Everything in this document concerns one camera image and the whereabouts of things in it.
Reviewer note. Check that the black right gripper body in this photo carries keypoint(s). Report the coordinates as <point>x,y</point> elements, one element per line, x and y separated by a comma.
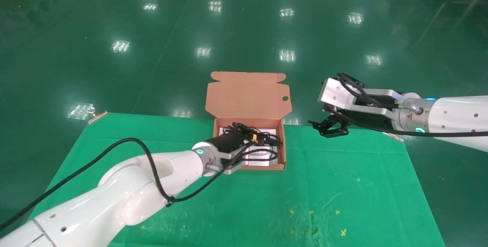
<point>373,123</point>

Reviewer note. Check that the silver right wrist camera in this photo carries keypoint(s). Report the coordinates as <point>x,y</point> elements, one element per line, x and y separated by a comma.
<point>335,94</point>

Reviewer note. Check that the open brown cardboard box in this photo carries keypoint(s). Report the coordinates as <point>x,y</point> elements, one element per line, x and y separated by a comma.
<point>248,98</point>

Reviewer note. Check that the white printed paper sheet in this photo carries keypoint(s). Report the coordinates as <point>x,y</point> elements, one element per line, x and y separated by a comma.
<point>263,154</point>

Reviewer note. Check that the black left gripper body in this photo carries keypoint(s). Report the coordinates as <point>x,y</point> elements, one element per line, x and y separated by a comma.
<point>230,142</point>

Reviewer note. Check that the green table cloth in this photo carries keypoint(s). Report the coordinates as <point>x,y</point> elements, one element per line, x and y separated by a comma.
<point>343,186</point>

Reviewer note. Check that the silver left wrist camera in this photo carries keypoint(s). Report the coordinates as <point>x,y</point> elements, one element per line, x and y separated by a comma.
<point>232,167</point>

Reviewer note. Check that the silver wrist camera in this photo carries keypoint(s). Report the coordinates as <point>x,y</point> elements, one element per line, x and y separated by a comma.
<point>232,167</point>
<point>335,94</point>

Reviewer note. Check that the silver metal table clamp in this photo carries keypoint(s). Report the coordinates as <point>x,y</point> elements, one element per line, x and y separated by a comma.
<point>97,116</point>
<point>394,137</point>

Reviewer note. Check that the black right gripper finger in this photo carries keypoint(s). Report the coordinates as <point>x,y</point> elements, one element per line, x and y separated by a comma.
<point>335,132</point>
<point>318,124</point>

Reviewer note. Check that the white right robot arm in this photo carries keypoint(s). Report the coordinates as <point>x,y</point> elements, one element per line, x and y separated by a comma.
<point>457,117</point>

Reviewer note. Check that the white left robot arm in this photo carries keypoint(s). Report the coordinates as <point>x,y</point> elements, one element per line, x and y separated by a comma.
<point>133,190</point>

